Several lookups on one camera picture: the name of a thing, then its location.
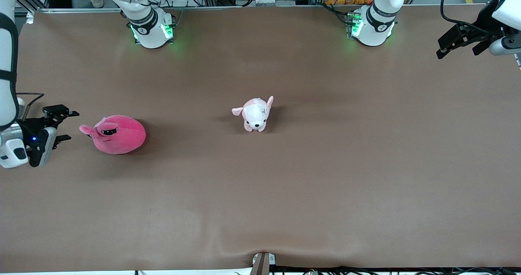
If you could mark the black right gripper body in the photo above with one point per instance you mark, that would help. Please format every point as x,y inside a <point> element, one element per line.
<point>29,127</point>

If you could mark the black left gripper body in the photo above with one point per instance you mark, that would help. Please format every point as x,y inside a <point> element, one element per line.
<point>481,31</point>

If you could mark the round pink plush toy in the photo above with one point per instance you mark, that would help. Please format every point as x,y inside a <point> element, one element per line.
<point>120,136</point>

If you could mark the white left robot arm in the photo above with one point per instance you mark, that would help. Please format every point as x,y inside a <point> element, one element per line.
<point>378,22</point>

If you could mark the white terminal strip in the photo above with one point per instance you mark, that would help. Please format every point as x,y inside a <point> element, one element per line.
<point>266,1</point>

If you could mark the brown table cover sheet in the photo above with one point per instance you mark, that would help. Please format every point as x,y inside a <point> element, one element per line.
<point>325,185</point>

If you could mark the pale pink white plush dog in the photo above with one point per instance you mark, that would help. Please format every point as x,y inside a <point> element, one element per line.
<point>254,114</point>

